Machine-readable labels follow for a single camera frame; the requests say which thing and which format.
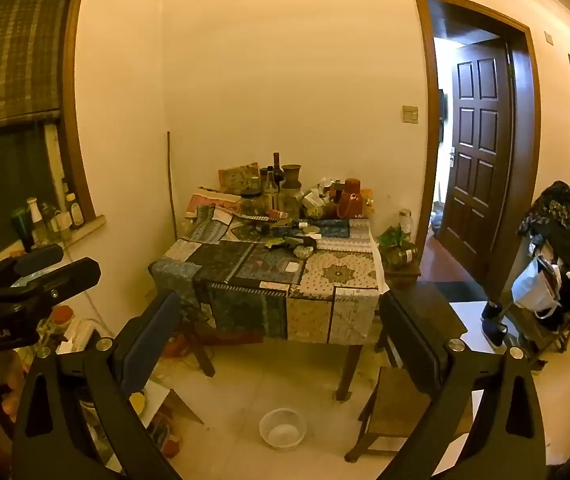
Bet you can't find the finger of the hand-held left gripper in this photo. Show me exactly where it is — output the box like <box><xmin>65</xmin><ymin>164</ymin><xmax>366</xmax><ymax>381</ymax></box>
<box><xmin>12</xmin><ymin>243</ymin><xmax>65</xmax><ymax>281</ymax></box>
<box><xmin>11</xmin><ymin>257</ymin><xmax>102</xmax><ymax>307</ymax></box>

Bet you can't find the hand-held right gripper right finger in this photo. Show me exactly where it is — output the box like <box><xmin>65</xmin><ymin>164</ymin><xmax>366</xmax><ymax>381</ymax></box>
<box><xmin>377</xmin><ymin>287</ymin><xmax>548</xmax><ymax>480</ymax></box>

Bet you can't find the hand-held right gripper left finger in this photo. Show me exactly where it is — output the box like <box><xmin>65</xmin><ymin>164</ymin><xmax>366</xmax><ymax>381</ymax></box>
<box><xmin>11</xmin><ymin>289</ymin><xmax>183</xmax><ymax>480</ymax></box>

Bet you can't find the white plastic bowl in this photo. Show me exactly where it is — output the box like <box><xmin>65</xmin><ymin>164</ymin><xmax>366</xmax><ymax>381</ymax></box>
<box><xmin>258</xmin><ymin>407</ymin><xmax>308</xmax><ymax>452</ymax></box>

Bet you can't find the red basket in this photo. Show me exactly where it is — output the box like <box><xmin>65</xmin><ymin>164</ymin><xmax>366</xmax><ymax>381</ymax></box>
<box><xmin>162</xmin><ymin>332</ymin><xmax>201</xmax><ymax>361</ymax></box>

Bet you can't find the dark green bottle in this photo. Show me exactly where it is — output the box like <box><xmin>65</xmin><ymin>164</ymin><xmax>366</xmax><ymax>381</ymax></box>
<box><xmin>11</xmin><ymin>208</ymin><xmax>35</xmax><ymax>253</ymax></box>

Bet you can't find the white cap bottle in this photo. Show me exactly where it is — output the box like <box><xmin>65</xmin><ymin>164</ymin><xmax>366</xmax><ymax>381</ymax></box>
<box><xmin>26</xmin><ymin>197</ymin><xmax>48</xmax><ymax>246</ymax></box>

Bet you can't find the small labelled bottle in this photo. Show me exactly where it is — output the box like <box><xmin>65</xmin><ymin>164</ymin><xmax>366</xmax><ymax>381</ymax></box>
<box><xmin>65</xmin><ymin>192</ymin><xmax>86</xmax><ymax>230</ymax></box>

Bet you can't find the small wooden chair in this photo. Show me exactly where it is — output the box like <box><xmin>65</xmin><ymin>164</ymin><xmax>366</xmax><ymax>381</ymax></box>
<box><xmin>345</xmin><ymin>365</ymin><xmax>476</xmax><ymax>463</ymax></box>

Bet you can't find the dark doormat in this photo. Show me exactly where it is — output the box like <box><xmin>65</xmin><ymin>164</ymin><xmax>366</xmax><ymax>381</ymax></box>
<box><xmin>435</xmin><ymin>281</ymin><xmax>488</xmax><ymax>300</ymax></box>

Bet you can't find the small wooden side table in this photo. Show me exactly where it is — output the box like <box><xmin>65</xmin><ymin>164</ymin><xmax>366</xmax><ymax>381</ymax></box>
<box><xmin>382</xmin><ymin>260</ymin><xmax>423</xmax><ymax>291</ymax></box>

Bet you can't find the dark labelled jar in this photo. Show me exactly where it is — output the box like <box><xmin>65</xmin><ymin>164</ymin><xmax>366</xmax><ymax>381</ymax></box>
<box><xmin>387</xmin><ymin>242</ymin><xmax>419</xmax><ymax>268</ymax></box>

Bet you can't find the patchwork tablecloth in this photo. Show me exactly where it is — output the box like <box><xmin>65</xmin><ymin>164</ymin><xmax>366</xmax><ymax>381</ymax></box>
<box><xmin>147</xmin><ymin>205</ymin><xmax>391</xmax><ymax>346</ymax></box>

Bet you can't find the green packet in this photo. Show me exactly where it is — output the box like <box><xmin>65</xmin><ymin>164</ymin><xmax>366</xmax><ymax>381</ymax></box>
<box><xmin>376</xmin><ymin>225</ymin><xmax>405</xmax><ymax>251</ymax></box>

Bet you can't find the white plastic bag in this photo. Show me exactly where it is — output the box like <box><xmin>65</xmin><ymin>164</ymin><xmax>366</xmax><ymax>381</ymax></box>
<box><xmin>511</xmin><ymin>255</ymin><xmax>563</xmax><ymax>321</ymax></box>

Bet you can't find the thin wooden stick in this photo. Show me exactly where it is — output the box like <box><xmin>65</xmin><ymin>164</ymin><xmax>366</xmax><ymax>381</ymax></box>
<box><xmin>166</xmin><ymin>131</ymin><xmax>178</xmax><ymax>241</ymax></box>

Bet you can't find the wooden rack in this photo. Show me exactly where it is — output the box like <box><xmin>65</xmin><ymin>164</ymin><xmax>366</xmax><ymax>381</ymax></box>
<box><xmin>507</xmin><ymin>240</ymin><xmax>570</xmax><ymax>356</ymax></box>

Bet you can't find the red plastic jug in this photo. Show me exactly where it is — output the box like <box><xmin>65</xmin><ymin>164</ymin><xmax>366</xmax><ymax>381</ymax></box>
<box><xmin>337</xmin><ymin>177</ymin><xmax>366</xmax><ymax>218</ymax></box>

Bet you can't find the patterned decorative box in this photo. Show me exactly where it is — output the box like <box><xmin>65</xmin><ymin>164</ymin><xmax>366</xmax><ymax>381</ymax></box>
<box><xmin>217</xmin><ymin>162</ymin><xmax>261</xmax><ymax>193</ymax></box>

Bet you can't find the clear bottle black cap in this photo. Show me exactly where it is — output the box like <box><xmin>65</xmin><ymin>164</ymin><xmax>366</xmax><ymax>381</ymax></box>
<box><xmin>263</xmin><ymin>167</ymin><xmax>278</xmax><ymax>211</ymax></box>

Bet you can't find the brown panelled door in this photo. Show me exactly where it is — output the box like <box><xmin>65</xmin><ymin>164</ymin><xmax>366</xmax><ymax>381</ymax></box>
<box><xmin>437</xmin><ymin>42</ymin><xmax>513</xmax><ymax>281</ymax></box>

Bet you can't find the dark clothes pile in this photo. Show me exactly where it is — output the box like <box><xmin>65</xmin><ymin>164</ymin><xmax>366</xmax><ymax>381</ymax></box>
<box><xmin>517</xmin><ymin>180</ymin><xmax>570</xmax><ymax>271</ymax></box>

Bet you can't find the bamboo window blind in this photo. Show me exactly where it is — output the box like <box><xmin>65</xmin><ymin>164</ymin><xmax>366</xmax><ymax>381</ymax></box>
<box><xmin>0</xmin><ymin>0</ymin><xmax>83</xmax><ymax>136</ymax></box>

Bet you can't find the brown ceramic vase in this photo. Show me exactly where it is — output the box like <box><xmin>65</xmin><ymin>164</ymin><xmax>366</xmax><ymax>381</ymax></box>
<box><xmin>281</xmin><ymin>163</ymin><xmax>303</xmax><ymax>211</ymax></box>

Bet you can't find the dark wine bottle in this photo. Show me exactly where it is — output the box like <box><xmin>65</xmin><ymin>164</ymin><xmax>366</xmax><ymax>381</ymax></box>
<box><xmin>271</xmin><ymin>152</ymin><xmax>286</xmax><ymax>191</ymax></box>

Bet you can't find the wooden window frame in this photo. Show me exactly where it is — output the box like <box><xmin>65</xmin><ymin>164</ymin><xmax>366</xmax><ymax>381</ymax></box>
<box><xmin>0</xmin><ymin>0</ymin><xmax>100</xmax><ymax>233</ymax></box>

